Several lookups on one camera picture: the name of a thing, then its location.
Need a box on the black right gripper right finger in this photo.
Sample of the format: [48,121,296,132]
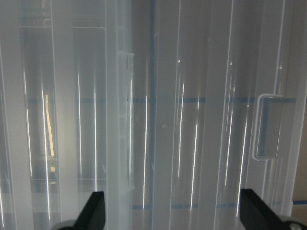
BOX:
[240,189,283,230]

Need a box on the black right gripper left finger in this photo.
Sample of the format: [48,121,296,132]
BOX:
[74,191,106,230]

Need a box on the clear plastic box lid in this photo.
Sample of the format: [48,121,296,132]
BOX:
[106,0,307,230]

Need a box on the clear plastic storage box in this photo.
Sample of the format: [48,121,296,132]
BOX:
[0,0,133,230]

